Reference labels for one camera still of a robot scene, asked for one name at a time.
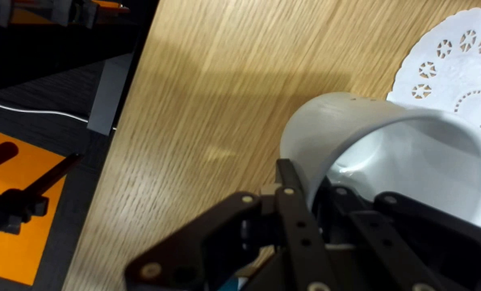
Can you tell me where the orange handled black clamp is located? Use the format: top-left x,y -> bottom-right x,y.
0,141 -> 84,246

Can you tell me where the white printed ceramic cup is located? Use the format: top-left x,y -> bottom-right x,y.
279,91 -> 481,237

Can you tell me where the thin white cable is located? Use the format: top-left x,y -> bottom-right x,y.
0,98 -> 94,127

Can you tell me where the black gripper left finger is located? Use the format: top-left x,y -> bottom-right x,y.
123,157 -> 341,291

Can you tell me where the white paper doily mat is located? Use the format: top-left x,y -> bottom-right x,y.
386,7 -> 481,143

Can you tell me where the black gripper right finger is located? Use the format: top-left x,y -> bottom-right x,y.
311,182 -> 481,291

